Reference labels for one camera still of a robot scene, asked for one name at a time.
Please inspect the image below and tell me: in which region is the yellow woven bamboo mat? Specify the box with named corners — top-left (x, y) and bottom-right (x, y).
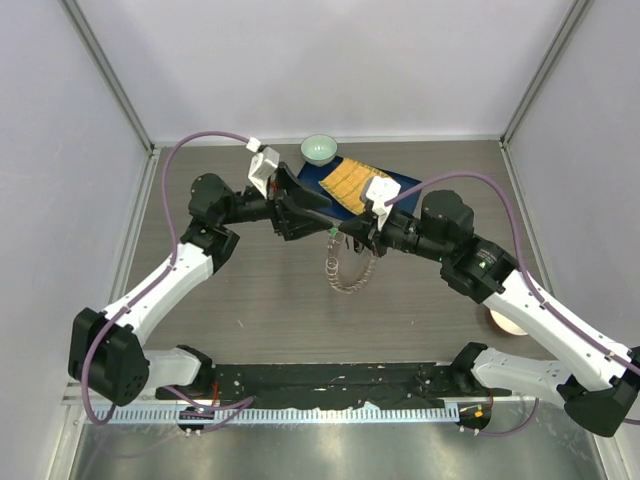
top-left (319, 158), bottom-right (389, 215)

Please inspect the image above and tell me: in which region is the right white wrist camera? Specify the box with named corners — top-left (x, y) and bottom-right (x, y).
top-left (361, 176), bottom-right (401, 231)

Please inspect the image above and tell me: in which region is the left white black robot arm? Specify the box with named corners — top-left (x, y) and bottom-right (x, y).
top-left (68, 163), bottom-right (332, 406)

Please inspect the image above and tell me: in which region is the slotted white cable duct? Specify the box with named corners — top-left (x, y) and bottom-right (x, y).
top-left (109, 402), bottom-right (459, 426)

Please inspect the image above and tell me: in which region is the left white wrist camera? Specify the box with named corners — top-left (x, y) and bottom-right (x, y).
top-left (246, 137), bottom-right (280, 198)

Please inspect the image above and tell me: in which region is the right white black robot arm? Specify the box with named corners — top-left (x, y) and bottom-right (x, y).
top-left (339, 190), bottom-right (639, 437)

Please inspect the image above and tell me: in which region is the dark blue tray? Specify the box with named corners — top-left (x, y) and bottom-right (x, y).
top-left (297, 156), bottom-right (420, 221)

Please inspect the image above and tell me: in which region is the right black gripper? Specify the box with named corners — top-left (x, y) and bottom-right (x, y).
top-left (340, 204), bottom-right (450, 263)

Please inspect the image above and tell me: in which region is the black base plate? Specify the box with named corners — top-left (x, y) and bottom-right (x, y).
top-left (179, 362), bottom-right (511, 410)

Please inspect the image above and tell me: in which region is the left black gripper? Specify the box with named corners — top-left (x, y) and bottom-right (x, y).
top-left (220, 163), bottom-right (332, 240)

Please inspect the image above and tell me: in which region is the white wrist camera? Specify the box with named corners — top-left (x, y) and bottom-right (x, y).
top-left (246, 137), bottom-right (280, 198)
top-left (361, 176), bottom-right (401, 231)

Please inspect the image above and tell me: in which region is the light green ceramic bowl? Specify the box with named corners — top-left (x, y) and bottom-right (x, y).
top-left (300, 134), bottom-right (338, 167)

